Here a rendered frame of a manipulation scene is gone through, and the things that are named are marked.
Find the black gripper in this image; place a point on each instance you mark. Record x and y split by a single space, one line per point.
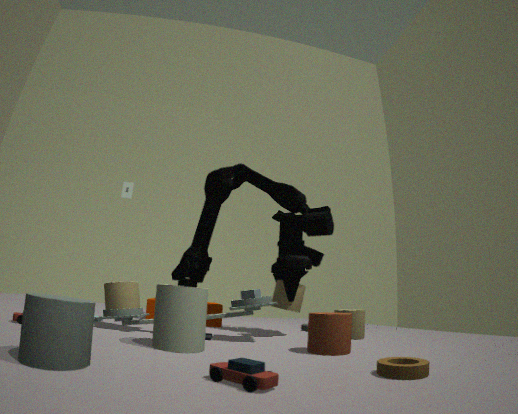
290 267

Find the red toy car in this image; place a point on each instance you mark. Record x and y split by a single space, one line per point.
18 317
249 373

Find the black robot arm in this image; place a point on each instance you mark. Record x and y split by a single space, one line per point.
219 183

